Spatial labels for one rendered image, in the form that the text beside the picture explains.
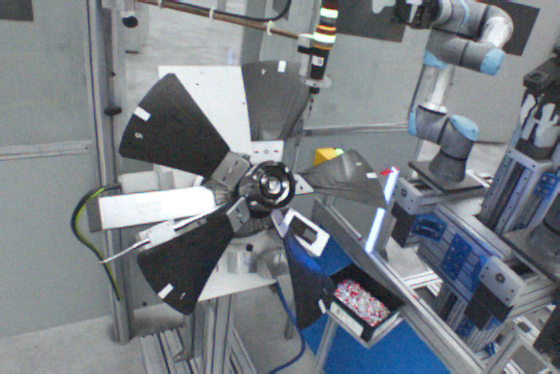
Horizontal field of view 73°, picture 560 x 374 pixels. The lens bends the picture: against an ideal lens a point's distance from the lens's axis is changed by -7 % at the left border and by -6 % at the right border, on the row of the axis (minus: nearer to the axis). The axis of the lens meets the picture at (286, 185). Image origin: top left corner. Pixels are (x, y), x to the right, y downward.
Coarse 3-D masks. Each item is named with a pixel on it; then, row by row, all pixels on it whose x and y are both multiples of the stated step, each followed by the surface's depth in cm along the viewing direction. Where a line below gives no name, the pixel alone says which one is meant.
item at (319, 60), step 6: (318, 48) 85; (318, 54) 86; (324, 54) 86; (312, 60) 87; (318, 60) 86; (324, 60) 86; (312, 66) 88; (318, 66) 87; (324, 66) 87; (312, 72) 88; (318, 72) 88; (324, 72) 89; (312, 78) 89; (318, 78) 88; (312, 90) 90; (318, 90) 91
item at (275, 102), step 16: (256, 64) 107; (272, 64) 107; (288, 64) 106; (256, 80) 106; (272, 80) 105; (288, 80) 105; (256, 96) 106; (272, 96) 104; (288, 96) 103; (304, 96) 103; (256, 112) 105; (272, 112) 103; (288, 112) 102; (256, 128) 104; (272, 128) 102; (288, 128) 101
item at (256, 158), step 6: (258, 144) 103; (264, 144) 103; (270, 144) 102; (276, 144) 101; (282, 144) 100; (252, 150) 104; (258, 150) 103; (270, 150) 101; (282, 150) 100; (252, 156) 103; (258, 156) 102; (264, 156) 102; (270, 156) 101; (276, 156) 100; (282, 156) 100; (252, 162) 103; (258, 162) 102
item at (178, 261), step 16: (208, 224) 87; (224, 224) 91; (176, 240) 83; (192, 240) 85; (208, 240) 89; (224, 240) 94; (144, 256) 79; (160, 256) 81; (176, 256) 84; (192, 256) 87; (208, 256) 91; (144, 272) 80; (160, 272) 82; (176, 272) 85; (192, 272) 89; (208, 272) 94; (160, 288) 83; (176, 288) 86; (192, 288) 90; (176, 304) 88; (192, 304) 92
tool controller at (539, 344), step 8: (552, 312) 77; (552, 320) 77; (544, 328) 80; (552, 328) 78; (544, 336) 80; (552, 336) 78; (536, 344) 83; (544, 344) 81; (552, 344) 79; (544, 352) 80; (552, 352) 79; (552, 360) 79
